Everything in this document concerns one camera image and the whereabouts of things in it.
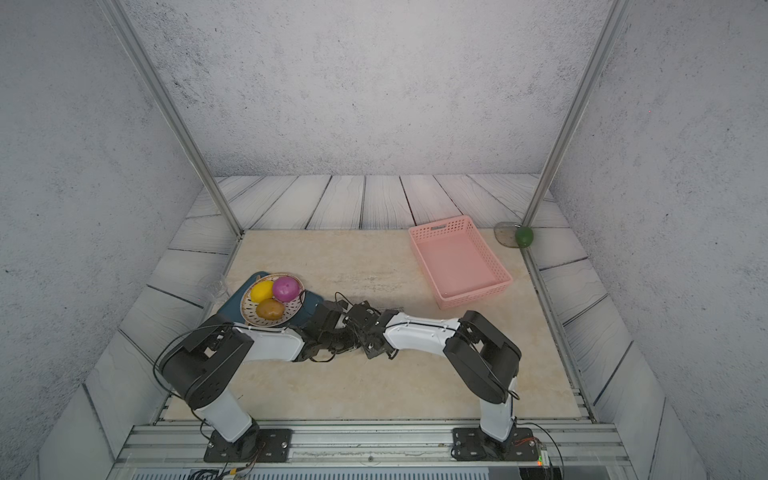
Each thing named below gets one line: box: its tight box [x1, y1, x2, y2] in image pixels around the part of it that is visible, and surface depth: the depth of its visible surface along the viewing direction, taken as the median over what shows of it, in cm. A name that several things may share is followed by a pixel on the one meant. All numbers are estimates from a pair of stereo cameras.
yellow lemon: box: [250, 280, 274, 303], surface depth 100 cm
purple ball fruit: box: [274, 276, 300, 302], surface depth 98 cm
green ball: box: [515, 226, 534, 248], surface depth 117 cm
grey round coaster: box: [494, 221, 519, 248], surface depth 124 cm
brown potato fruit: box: [256, 298, 285, 321], surface depth 95 cm
